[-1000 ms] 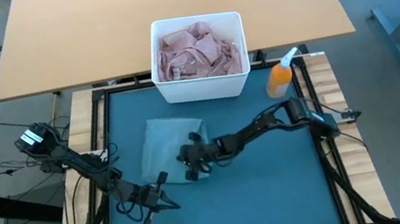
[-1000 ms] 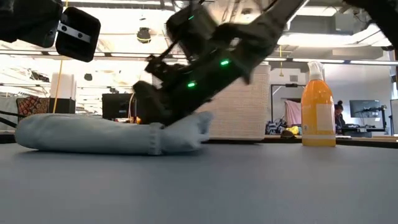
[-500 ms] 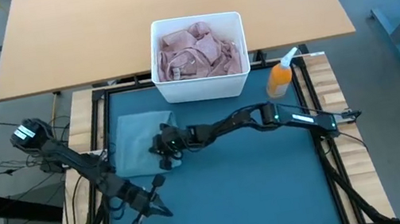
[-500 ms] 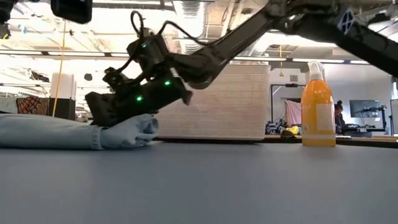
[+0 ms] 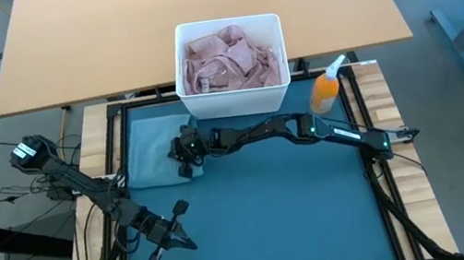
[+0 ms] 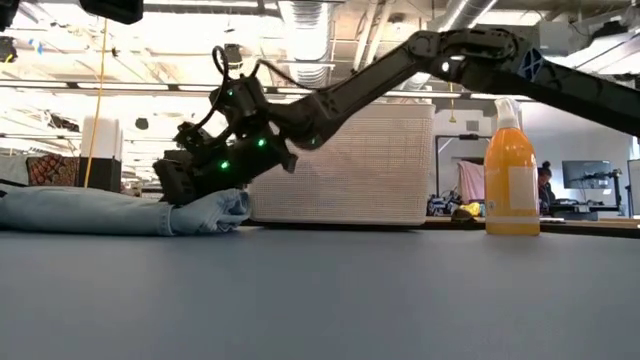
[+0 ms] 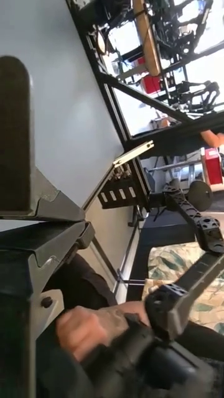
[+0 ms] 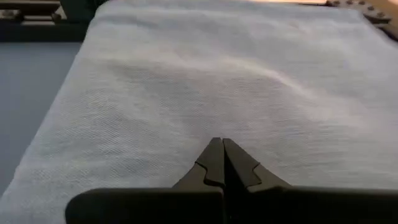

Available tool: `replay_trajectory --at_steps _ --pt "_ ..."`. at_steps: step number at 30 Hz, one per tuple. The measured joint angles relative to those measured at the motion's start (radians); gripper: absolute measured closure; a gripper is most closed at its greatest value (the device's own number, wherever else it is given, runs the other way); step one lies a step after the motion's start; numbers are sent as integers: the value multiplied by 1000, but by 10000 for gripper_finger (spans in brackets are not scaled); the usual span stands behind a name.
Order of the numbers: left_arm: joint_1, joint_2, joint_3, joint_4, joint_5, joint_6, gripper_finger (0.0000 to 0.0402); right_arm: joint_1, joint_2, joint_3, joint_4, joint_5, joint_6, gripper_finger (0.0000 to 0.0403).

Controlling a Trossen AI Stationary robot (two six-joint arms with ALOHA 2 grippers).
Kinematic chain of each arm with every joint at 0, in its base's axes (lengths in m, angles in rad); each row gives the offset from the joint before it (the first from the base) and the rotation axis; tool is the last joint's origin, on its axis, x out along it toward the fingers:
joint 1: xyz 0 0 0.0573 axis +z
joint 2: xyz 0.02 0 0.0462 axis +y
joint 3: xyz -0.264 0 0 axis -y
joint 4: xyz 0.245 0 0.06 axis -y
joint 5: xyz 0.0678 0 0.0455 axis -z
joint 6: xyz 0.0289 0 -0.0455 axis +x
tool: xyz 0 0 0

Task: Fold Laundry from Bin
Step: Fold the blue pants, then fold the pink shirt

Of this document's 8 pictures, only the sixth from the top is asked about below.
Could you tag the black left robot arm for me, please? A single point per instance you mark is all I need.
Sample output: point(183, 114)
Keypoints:
point(7, 12)

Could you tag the black metal stand frame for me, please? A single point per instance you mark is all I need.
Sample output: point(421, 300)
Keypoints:
point(440, 165)

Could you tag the wall-side monitor on arm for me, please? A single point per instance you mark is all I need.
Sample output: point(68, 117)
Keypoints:
point(585, 175)

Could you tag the black and white pillar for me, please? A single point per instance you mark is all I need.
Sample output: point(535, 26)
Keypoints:
point(100, 155)

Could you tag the long ceiling light bar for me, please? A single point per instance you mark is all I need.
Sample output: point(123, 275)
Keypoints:
point(125, 86)

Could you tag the silver ceiling air duct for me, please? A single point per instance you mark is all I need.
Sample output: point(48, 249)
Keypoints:
point(307, 40)

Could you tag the pink hanging cloth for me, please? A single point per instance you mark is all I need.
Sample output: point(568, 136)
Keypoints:
point(471, 181)

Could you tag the yellow and black tool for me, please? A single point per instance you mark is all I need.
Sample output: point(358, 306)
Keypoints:
point(465, 212)

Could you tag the light blue denim jeans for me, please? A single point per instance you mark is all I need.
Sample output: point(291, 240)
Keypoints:
point(100, 212)

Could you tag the white plastic laundry bin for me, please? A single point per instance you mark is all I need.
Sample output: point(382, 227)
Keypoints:
point(360, 170)

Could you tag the orange spray bottle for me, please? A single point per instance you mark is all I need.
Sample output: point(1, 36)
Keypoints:
point(511, 190)

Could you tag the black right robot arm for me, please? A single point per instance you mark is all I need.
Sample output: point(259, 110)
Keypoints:
point(375, 85)

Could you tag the tan wooden desk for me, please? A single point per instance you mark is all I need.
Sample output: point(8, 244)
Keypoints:
point(575, 226)

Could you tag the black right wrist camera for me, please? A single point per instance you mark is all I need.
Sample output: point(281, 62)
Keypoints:
point(240, 100)

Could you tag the person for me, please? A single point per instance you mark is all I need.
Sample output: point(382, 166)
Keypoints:
point(545, 187)

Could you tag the patterned red fabric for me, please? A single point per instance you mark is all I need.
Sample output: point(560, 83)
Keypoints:
point(52, 170)

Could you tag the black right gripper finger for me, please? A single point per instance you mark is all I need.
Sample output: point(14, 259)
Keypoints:
point(177, 180)

